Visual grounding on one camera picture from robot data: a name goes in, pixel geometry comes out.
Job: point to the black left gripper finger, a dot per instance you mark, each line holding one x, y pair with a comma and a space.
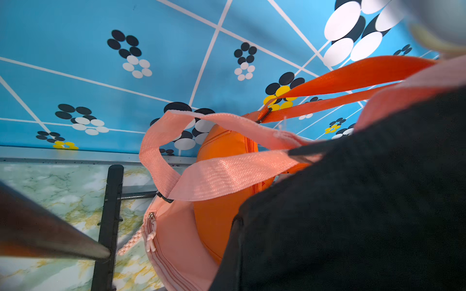
28, 230

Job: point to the black bag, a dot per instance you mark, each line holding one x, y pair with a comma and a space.
383, 210

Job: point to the pink bag left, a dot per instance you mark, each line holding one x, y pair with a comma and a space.
185, 230

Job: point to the orange bag middle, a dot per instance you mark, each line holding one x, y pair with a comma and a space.
241, 156

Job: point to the black clothes rack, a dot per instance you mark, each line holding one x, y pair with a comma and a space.
104, 269

